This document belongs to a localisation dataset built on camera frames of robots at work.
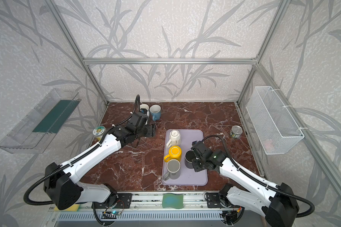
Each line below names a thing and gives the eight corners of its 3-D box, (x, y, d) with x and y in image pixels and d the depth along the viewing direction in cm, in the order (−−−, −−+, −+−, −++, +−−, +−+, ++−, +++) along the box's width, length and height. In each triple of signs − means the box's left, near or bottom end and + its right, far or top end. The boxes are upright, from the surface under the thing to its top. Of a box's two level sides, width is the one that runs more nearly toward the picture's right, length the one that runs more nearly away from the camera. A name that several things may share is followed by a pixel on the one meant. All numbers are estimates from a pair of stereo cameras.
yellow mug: (165, 161, 88) (164, 156, 81) (166, 151, 92) (165, 145, 86) (181, 161, 88) (181, 156, 81) (181, 151, 92) (181, 145, 86)
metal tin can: (229, 136, 102) (231, 132, 97) (231, 129, 106) (233, 124, 101) (238, 140, 100) (241, 135, 95) (240, 132, 104) (243, 127, 100)
